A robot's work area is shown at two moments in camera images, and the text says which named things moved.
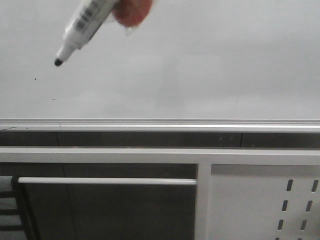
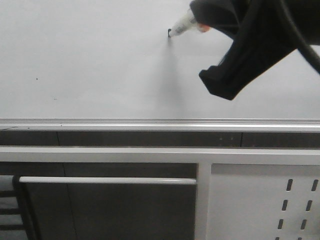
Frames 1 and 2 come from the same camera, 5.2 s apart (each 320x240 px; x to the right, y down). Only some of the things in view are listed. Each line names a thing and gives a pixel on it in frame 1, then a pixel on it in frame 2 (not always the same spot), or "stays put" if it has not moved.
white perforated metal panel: [263, 202] stays put
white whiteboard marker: [86, 19] → [184, 23]
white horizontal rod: [107, 181] stays put
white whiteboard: [189, 59] stays put
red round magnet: [131, 13] → [204, 28]
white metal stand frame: [204, 157] stays put
